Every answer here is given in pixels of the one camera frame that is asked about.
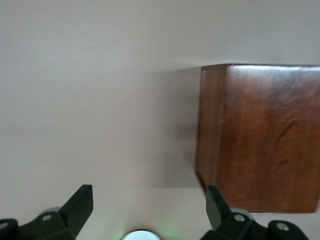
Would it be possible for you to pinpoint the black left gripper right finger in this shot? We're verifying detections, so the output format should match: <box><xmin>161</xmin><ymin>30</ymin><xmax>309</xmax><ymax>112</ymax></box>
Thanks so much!
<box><xmin>201</xmin><ymin>184</ymin><xmax>311</xmax><ymax>240</ymax></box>

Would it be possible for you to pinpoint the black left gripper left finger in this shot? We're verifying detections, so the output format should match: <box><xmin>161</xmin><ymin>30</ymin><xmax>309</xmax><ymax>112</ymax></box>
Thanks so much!
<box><xmin>0</xmin><ymin>184</ymin><xmax>94</xmax><ymax>240</ymax></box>

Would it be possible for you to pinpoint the dark brown wooden cabinet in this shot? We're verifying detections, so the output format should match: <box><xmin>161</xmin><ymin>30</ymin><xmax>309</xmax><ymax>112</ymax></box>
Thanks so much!
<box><xmin>194</xmin><ymin>63</ymin><xmax>320</xmax><ymax>215</ymax></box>

